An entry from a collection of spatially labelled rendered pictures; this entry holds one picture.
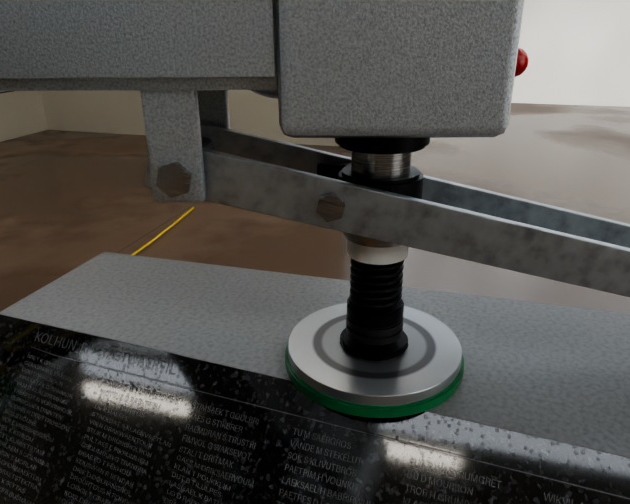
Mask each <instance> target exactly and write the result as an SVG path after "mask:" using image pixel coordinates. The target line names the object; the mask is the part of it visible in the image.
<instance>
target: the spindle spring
mask: <svg viewBox="0 0 630 504"><path fill-rule="evenodd" d="M350 263H351V266H350V270H351V273H350V278H351V280H350V286H351V287H350V293H351V294H350V300H351V302H352V303H353V304H354V305H356V306H358V307H361V308H364V309H370V310H382V309H387V308H390V307H393V306H395V305H396V304H398V303H399V302H400V301H401V298H402V289H403V288H402V284H403V279H402V278H403V269H404V265H403V263H404V260H403V261H401V262H398V263H394V264H390V265H388V264H387V265H386V266H381V265H373V264H366V263H362V262H358V261H356V260H354V259H352V258H351V260H350ZM363 264H365V265H363ZM366 265H373V266H366ZM375 266H376V267H375ZM363 272H367V273H363ZM386 272H388V273H386ZM368 273H383V274H368ZM363 279H365V280H363ZM388 279H389V280H388ZM366 280H371V281H366ZM381 280H385V281H381ZM361 286H362V287H361ZM364 287H367V288H364ZM385 287H387V288H385ZM369 288H382V289H369ZM361 293H362V294H361ZM364 294H366V295H364ZM386 294H387V295H386ZM368 295H383V296H368ZM362 301H364V302H362ZM387 301H388V302H387ZM366 302H370V303H366ZM382 302H384V303H382Z"/></svg>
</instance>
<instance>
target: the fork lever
mask: <svg viewBox="0 0 630 504"><path fill-rule="evenodd" d="M200 128H201V140H202V151H203V163H204V174H205V185H206V199H205V200H206V201H210V202H215V203H219V204H223V205H228V206H232V207H236V208H241V209H245V210H250V211H254V212H258V213H263V214H267V215H271V216H276V217H280V218H285V219H289V220H293V221H298V222H302V223H306V224H311V225H315V226H320V227H324V228H328V229H333V230H337V231H341V232H346V233H350V234H355V235H359V236H363V237H368V238H372V239H376V240H381V241H385V242H390V243H394V244H398V245H403V246H407V247H411V248H416V249H420V250H425V251H429V252H433V253H438V254H442V255H446V256H451V257H455V258H459V259H464V260H468V261H473V262H477V263H481V264H486V265H490V266H494V267H499V268H503V269H508V270H512V271H516V272H521V273H525V274H529V275H534V276H538V277H543V278H547V279H551V280H556V281H560V282H564V283H569V284H573V285H578V286H582V287H586V288H591V289H595V290H599V291H604V292H608V293H613V294H617V295H621V296H626V297H630V224H627V223H623V222H619V221H614V220H610V219H606V218H602V217H598V216H593V215H589V214H585V213H581V212H577V211H572V210H568V209H564V208H560V207H556V206H551V205H547V204H543V203H539V202H535V201H531V200H526V199H522V198H518V197H514V196H510V195H505V194H501V193H497V192H493V191H489V190H484V189H480V188H476V187H472V186H468V185H463V184H459V183H455V182H451V181H447V180H442V179H438V178H434V177H430V176H426V175H423V176H424V177H423V191H422V199H418V198H414V197H410V196H406V195H401V194H397V193H393V192H389V191H384V190H380V189H376V188H372V187H367V186H363V185H359V184H355V183H350V182H346V181H342V180H338V179H333V178H329V177H325V176H321V175H317V165H318V164H319V163H351V158H350V157H346V156H342V155H338V154H333V153H329V152H325V151H321V150H317V149H312V148H308V147H304V146H300V145H296V144H291V143H287V142H283V141H279V140H275V139H270V138H266V137H262V136H258V135H254V134H249V133H245V132H241V131H237V130H233V129H228V128H224V127H220V126H216V125H212V124H207V123H203V122H200ZM191 176H192V173H190V172H189V171H188V170H187V169H186V168H185V167H183V166H182V165H181V164H180V163H179V162H178V161H177V162H174V163H171V164H167V165H164V166H161V167H159V168H158V175H157V183H156V186H157V187H158V188H159V189H160V190H162V191H163V192H164V193H165V194H167V195H168V196H169V197H170V198H172V197H176V196H179V195H183V194H186V193H188V192H189V189H190V183H191Z"/></svg>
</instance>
